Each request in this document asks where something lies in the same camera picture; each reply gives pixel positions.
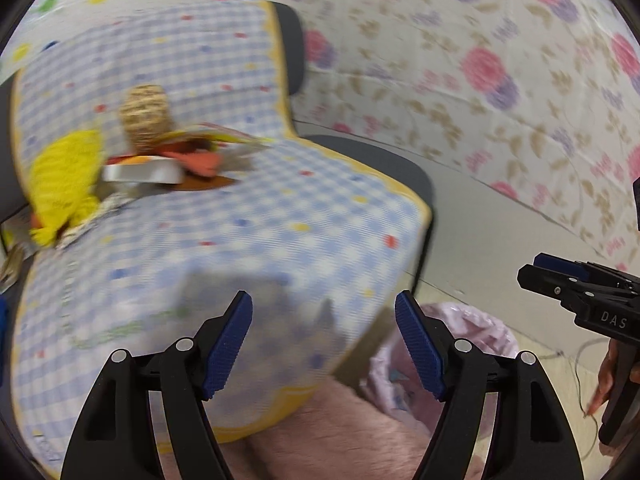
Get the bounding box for right hand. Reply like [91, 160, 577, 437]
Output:
[586, 339, 620, 416]

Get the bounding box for blue checkered cloth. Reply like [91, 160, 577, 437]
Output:
[10, 1, 430, 476]

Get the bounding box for pink fluffy trousers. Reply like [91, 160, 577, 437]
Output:
[220, 378, 430, 480]

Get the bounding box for brown triangular wrapper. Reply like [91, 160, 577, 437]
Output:
[167, 174, 236, 192]

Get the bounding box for orange cloth scrap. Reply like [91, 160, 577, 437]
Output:
[160, 151, 222, 178]

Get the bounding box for clear snack wrapper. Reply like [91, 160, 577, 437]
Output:
[55, 188, 141, 252]

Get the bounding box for floral pattern sheet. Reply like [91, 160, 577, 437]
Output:
[283, 0, 639, 270]

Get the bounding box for yellow foam fruit net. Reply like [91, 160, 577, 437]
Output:
[29, 130, 104, 247]

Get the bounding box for red apple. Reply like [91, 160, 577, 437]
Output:
[29, 212, 42, 233]

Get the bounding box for woven rattan ball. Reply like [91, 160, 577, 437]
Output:
[119, 84, 174, 153]

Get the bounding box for grey office chair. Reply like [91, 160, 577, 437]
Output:
[0, 0, 436, 281]

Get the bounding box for black power cable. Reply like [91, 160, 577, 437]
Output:
[541, 336, 609, 461]

